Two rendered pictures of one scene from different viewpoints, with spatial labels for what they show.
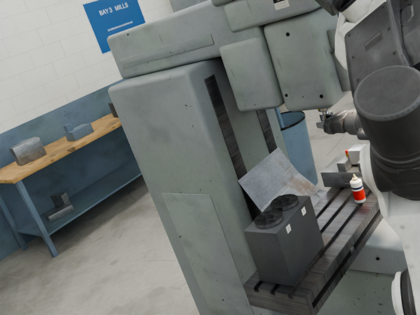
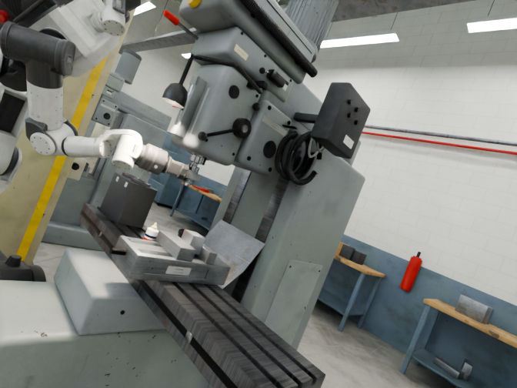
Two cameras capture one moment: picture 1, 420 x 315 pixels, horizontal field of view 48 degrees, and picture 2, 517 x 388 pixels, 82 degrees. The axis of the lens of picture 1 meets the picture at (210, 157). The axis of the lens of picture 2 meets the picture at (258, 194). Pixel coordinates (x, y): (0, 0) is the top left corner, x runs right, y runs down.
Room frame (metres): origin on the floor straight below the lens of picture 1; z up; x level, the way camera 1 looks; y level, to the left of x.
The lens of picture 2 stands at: (1.80, -1.56, 1.25)
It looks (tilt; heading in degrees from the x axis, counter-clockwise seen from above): 0 degrees down; 87
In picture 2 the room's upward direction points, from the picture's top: 22 degrees clockwise
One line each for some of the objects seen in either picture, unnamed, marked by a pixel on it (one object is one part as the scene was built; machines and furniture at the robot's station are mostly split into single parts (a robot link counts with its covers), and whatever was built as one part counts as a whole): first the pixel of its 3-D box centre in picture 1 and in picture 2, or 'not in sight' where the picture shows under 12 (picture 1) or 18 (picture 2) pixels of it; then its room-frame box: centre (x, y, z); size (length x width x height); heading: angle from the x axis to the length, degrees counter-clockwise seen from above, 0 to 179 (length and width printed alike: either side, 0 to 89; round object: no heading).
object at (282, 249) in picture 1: (285, 236); (128, 198); (1.30, -0.14, 1.02); 0.22 x 0.12 x 0.20; 136
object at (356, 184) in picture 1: (357, 187); (150, 236); (1.54, -0.47, 0.97); 0.04 x 0.04 x 0.11
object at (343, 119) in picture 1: (349, 122); (167, 165); (1.51, -0.49, 1.23); 0.13 x 0.12 x 0.10; 120
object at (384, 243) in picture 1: (357, 230); (144, 289); (1.59, -0.44, 0.78); 0.50 x 0.35 x 0.12; 44
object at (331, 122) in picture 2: not in sight; (342, 122); (2.03, -0.47, 1.62); 0.20 x 0.09 x 0.21; 44
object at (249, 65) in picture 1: (265, 67); (249, 136); (1.73, -0.31, 1.47); 0.24 x 0.19 x 0.26; 134
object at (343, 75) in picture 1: (342, 59); (188, 107); (1.51, -0.52, 1.45); 0.04 x 0.04 x 0.21; 44
